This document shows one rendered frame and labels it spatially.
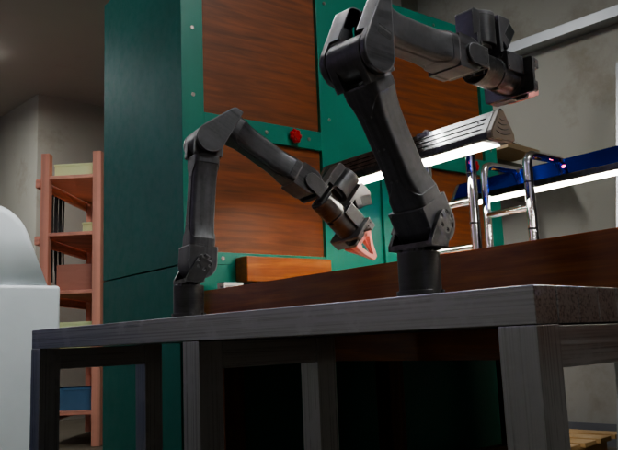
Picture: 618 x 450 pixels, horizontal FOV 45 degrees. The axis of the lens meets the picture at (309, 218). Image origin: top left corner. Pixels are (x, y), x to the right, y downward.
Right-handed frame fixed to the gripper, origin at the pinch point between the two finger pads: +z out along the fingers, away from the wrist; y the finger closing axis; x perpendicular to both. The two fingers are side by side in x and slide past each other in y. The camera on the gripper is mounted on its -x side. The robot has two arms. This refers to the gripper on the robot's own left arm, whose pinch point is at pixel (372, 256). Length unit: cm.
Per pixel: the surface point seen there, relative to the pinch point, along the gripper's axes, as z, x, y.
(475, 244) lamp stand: 18.4, -18.9, -9.5
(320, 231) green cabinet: 8, -25, 47
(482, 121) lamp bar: -10.1, -26.7, -28.3
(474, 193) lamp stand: 10.4, -29.0, -9.9
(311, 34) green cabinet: -34, -74, 47
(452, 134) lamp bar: -10.1, -25.5, -19.9
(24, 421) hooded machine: 28, 43, 252
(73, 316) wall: 91, -95, 569
